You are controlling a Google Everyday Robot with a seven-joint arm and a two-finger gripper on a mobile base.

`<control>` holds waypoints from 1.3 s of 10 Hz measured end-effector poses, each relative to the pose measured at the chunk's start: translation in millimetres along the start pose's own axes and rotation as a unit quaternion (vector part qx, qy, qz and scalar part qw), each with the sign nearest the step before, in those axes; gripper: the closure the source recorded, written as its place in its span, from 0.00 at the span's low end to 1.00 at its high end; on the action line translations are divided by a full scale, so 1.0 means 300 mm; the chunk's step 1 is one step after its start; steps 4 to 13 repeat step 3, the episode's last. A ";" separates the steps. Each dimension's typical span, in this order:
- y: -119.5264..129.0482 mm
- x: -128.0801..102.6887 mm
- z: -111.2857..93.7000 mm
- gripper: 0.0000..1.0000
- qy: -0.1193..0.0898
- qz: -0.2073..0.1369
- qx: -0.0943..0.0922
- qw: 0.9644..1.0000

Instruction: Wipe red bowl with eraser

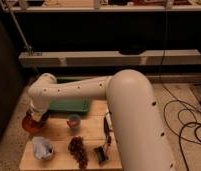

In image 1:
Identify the red bowl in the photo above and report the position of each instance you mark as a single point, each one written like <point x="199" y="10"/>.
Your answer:
<point x="32" y="126"/>

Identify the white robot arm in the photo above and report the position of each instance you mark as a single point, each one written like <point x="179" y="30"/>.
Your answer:
<point x="141" y="139"/>

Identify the white lower shelf beam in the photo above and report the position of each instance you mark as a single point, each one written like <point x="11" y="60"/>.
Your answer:
<point x="109" y="58"/>

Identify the brown pine cone bunch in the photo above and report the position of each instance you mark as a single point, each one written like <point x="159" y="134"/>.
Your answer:
<point x="78" y="151"/>

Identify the white upper shelf beam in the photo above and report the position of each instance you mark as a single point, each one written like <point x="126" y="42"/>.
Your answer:
<point x="100" y="5"/>

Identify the green plastic tray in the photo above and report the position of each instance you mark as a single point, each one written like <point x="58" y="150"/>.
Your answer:
<point x="70" y="106"/>

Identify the small teal cup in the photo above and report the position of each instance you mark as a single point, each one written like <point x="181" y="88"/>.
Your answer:
<point x="73" y="121"/>

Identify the black binder clip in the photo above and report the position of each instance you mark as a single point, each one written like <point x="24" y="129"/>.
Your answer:
<point x="101" y="156"/>

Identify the wooden pallet board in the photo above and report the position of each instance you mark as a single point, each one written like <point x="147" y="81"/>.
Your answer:
<point x="57" y="132"/>

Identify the white shelf beam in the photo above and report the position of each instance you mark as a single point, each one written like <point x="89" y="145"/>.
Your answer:
<point x="100" y="5"/>
<point x="109" y="58"/>

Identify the grey diagonal metal rod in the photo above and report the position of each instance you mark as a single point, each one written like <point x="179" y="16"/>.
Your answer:
<point x="11" y="24"/>

